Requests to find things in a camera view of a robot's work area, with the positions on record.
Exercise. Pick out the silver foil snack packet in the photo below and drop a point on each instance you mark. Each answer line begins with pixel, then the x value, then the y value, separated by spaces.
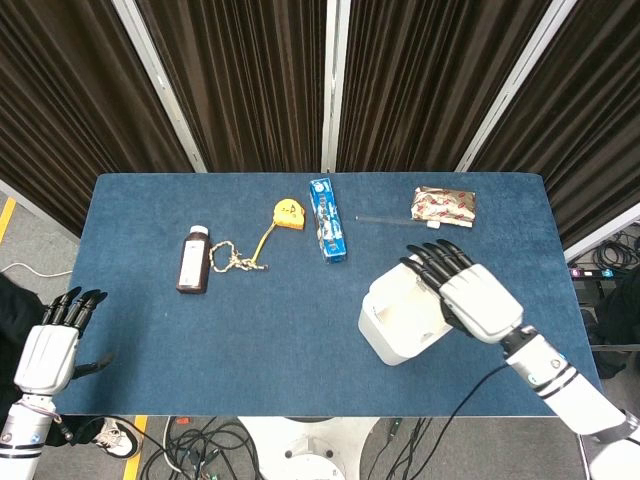
pixel 442 206

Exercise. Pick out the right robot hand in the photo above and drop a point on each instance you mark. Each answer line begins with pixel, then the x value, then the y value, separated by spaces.
pixel 475 300

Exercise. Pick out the thin dark stick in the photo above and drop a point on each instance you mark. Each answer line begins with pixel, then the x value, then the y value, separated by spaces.
pixel 385 220

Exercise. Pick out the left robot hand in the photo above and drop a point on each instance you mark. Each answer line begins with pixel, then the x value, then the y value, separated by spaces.
pixel 46 350

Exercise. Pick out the white sneaker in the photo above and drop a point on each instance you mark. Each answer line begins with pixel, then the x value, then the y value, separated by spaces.
pixel 117 436

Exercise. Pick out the blue cookie box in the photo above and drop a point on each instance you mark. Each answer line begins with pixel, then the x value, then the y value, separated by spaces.
pixel 327 222

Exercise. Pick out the dark brown curtain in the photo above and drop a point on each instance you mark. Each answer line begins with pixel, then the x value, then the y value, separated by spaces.
pixel 320 85

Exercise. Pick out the white plastic container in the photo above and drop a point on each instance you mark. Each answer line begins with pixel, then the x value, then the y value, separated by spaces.
pixel 400 320

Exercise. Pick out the yellow tape measure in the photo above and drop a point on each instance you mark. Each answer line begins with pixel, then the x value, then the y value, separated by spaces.
pixel 290 215

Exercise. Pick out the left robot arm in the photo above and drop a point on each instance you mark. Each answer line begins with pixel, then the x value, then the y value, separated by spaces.
pixel 22 435

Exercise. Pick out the power strip with plugs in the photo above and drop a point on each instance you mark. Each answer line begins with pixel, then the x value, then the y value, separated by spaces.
pixel 592 273

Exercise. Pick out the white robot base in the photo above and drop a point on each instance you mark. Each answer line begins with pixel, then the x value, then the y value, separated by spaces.
pixel 305 447

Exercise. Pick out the brown medicine bottle white cap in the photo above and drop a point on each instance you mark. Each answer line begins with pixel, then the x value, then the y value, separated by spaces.
pixel 193 260

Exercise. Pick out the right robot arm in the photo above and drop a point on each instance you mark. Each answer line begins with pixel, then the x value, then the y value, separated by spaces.
pixel 565 390

